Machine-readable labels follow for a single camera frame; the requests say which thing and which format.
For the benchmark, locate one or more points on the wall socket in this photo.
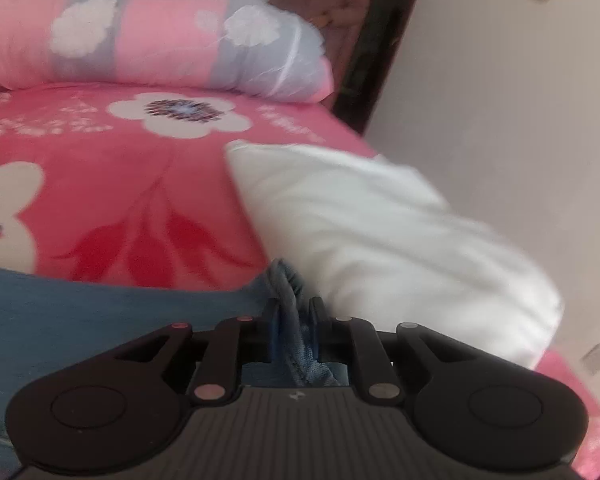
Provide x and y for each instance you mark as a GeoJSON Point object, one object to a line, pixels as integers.
{"type": "Point", "coordinates": [596, 359]}

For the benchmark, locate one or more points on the red floral blanket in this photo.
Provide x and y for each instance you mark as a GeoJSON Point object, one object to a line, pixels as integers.
{"type": "Point", "coordinates": [130, 170]}

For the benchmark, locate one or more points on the white folded cloth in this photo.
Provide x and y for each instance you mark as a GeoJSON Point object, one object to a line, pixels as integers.
{"type": "Point", "coordinates": [380, 240]}

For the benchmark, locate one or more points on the blue jeans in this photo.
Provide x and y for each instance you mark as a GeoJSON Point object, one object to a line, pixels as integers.
{"type": "Point", "coordinates": [80, 320]}

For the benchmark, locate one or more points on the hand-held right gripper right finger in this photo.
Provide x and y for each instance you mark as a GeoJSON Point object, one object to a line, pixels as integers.
{"type": "Point", "coordinates": [316, 327]}

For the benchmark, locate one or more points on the wooden door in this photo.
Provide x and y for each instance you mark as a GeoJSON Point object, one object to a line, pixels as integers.
{"type": "Point", "coordinates": [320, 0]}

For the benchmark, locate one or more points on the pink floral rolled quilt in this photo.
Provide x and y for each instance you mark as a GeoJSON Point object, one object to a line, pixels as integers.
{"type": "Point", "coordinates": [155, 35]}

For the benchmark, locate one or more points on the dark wooden door frame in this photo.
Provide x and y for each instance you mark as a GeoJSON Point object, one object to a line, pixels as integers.
{"type": "Point", "coordinates": [380, 35]}

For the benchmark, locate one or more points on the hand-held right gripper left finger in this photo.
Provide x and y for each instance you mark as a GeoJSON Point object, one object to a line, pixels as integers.
{"type": "Point", "coordinates": [272, 330]}

